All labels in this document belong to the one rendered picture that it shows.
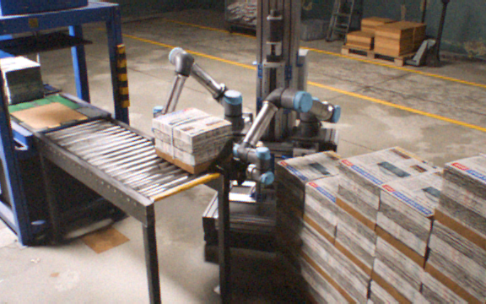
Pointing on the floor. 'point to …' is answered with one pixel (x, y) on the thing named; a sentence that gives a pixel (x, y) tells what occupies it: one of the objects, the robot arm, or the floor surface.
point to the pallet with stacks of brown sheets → (386, 40)
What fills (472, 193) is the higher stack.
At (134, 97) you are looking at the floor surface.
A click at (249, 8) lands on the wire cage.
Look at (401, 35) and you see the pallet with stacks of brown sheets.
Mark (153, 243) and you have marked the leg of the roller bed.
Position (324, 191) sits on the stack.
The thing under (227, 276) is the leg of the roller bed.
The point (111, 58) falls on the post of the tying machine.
